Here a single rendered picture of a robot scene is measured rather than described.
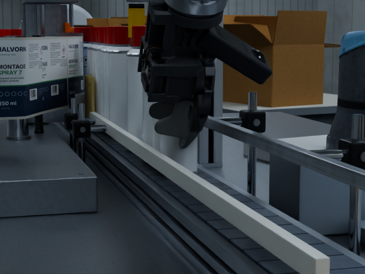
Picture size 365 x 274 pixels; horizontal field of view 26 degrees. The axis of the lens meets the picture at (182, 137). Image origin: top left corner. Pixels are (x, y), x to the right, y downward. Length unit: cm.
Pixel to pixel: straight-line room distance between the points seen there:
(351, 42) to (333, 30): 480
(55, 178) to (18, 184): 5
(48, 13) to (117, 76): 35
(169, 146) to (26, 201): 21
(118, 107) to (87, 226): 48
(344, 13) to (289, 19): 307
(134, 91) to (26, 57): 27
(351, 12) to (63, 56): 460
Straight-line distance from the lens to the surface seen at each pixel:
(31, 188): 108
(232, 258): 72
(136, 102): 128
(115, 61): 145
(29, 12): 175
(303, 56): 319
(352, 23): 610
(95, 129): 141
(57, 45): 162
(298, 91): 318
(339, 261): 70
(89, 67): 172
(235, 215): 74
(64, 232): 100
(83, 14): 556
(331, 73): 630
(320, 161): 73
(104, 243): 94
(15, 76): 146
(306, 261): 60
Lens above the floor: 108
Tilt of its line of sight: 8 degrees down
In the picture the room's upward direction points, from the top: straight up
